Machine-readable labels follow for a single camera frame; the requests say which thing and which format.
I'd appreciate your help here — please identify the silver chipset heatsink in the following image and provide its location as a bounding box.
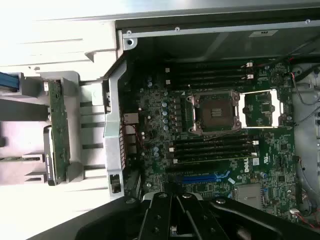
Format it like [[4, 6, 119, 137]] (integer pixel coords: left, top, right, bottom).
[[236, 184, 264, 209]]

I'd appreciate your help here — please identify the blue expansion slot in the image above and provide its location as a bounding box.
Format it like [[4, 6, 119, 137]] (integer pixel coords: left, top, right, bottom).
[[174, 172, 231, 186]]

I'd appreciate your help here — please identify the open black pc case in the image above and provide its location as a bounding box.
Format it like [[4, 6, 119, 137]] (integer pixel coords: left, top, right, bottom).
[[101, 7, 320, 236]]

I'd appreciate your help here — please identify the green motherboard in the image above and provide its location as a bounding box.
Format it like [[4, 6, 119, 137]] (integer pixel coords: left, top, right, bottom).
[[119, 58, 302, 222]]

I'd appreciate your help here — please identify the cpu socket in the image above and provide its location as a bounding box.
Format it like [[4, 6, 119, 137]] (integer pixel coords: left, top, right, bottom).
[[186, 89, 241, 136]]

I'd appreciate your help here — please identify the metal socket cover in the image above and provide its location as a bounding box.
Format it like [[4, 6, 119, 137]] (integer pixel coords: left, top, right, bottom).
[[238, 88, 285, 129]]

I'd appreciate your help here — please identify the grey plastic parts rack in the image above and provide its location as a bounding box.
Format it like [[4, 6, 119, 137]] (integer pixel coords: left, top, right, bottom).
[[0, 65, 106, 188]]

